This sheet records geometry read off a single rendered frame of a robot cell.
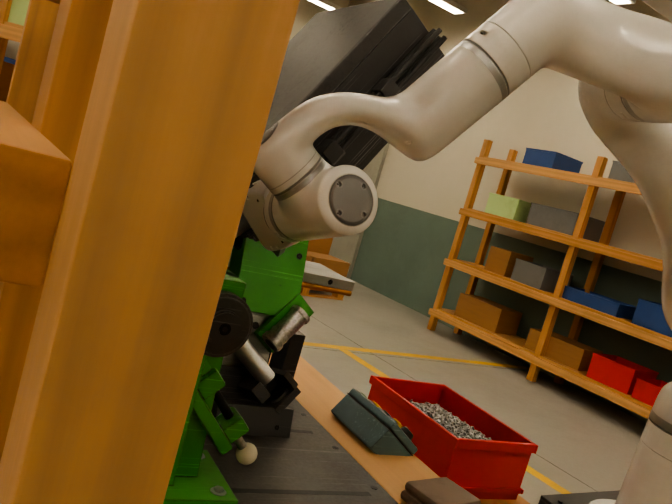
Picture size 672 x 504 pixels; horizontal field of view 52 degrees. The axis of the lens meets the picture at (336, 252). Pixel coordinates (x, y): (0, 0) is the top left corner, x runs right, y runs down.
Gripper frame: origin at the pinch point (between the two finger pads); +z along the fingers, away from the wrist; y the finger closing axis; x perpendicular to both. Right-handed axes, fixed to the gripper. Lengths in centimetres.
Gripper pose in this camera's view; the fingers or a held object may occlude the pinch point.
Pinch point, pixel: (245, 220)
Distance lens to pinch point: 108.6
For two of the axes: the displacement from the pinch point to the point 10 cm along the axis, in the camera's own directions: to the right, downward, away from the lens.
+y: -4.8, -8.4, -2.4
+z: -5.1, 0.4, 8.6
